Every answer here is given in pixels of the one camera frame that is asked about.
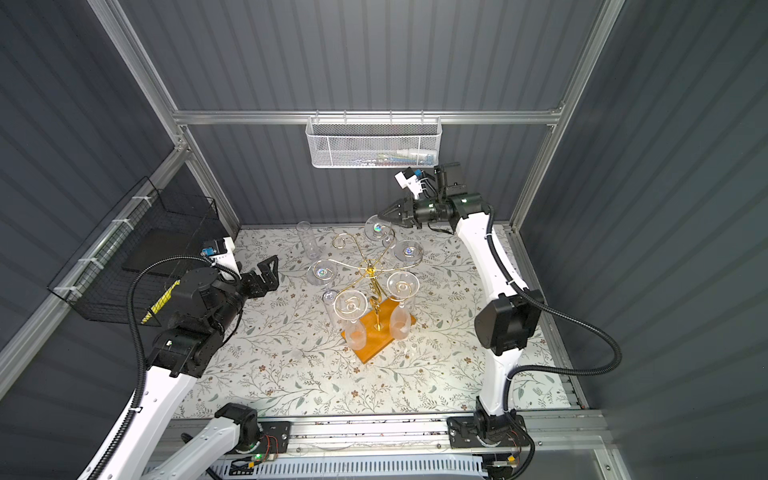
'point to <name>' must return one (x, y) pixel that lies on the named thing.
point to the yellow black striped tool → (160, 302)
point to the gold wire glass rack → (385, 259)
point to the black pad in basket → (147, 246)
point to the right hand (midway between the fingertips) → (383, 220)
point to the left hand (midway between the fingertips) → (259, 261)
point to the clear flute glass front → (352, 305)
